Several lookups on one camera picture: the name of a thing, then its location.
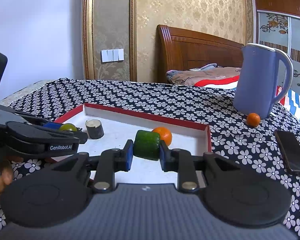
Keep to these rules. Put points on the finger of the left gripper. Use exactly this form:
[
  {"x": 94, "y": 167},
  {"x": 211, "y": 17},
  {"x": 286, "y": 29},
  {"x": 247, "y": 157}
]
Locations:
[
  {"x": 52, "y": 125},
  {"x": 23, "y": 136}
]

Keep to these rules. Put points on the person's left hand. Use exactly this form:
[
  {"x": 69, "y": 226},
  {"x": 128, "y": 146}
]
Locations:
[{"x": 6, "y": 171}]

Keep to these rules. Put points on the white wall switch panel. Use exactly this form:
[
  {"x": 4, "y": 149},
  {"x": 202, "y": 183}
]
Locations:
[{"x": 112, "y": 55}]

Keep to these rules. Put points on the black smartphone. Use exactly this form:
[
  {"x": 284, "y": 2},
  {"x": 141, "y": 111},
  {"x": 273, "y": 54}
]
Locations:
[{"x": 290, "y": 150}]

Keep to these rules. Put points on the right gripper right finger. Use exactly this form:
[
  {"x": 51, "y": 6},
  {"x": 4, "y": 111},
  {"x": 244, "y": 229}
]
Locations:
[{"x": 192, "y": 169}]

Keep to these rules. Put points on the gold picture frame moulding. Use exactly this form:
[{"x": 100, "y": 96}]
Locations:
[{"x": 109, "y": 24}]

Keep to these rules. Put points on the wooden bed headboard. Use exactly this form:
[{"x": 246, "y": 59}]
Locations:
[{"x": 183, "y": 49}]

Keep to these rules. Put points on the floral navy tablecloth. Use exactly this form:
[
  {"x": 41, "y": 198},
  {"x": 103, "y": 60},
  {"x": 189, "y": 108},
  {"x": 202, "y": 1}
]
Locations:
[{"x": 230, "y": 136}]

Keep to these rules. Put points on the green tomato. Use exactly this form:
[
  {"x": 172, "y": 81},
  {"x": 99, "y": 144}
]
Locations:
[{"x": 68, "y": 127}]

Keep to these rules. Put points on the small orange by pitcher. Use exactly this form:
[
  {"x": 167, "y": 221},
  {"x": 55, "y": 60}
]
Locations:
[{"x": 253, "y": 120}]

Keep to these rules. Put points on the large orange mandarin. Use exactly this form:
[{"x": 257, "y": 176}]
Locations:
[{"x": 165, "y": 134}]

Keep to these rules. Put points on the wardrobe with sliding doors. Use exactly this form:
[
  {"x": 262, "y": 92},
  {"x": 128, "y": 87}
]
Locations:
[{"x": 278, "y": 26}]

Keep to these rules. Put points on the blue ceramic pitcher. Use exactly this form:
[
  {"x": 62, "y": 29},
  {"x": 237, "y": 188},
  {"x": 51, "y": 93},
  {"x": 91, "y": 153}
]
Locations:
[{"x": 257, "y": 84}]

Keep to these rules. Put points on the red shallow cardboard tray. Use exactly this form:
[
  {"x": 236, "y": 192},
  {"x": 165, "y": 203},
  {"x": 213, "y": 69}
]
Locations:
[{"x": 120, "y": 125}]

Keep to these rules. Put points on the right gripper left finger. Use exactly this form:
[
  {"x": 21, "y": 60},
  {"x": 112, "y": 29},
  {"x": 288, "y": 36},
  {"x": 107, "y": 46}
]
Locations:
[{"x": 81, "y": 172}]

